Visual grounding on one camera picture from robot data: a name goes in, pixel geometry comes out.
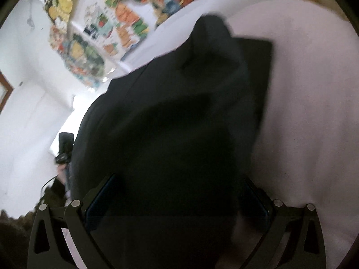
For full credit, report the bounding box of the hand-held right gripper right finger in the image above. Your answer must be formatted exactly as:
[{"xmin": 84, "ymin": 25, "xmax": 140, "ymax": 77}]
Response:
[{"xmin": 241, "ymin": 177, "xmax": 328, "ymax": 269}]

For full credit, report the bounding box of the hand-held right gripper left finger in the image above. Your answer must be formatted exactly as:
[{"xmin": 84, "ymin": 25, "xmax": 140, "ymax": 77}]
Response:
[{"xmin": 27, "ymin": 172, "xmax": 118, "ymax": 269}]

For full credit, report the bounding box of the black garment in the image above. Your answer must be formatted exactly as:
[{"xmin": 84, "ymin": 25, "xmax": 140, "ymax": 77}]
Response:
[{"xmin": 69, "ymin": 14, "xmax": 275, "ymax": 269}]

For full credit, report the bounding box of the brown fuzzy blanket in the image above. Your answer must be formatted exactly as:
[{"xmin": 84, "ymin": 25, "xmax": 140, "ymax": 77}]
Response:
[{"xmin": 0, "ymin": 206, "xmax": 38, "ymax": 269}]

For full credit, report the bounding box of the wooden frame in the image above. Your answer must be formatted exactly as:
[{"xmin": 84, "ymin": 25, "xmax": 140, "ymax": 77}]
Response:
[{"xmin": 0, "ymin": 69, "xmax": 15, "ymax": 114}]

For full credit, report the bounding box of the comic collage wall poster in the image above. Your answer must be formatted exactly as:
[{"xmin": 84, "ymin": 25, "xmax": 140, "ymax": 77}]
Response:
[{"xmin": 49, "ymin": 25, "xmax": 108, "ymax": 89}]

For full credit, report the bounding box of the colourful map wall poster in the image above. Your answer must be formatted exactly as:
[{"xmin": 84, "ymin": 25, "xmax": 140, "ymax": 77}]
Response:
[{"xmin": 112, "ymin": 0, "xmax": 150, "ymax": 61}]

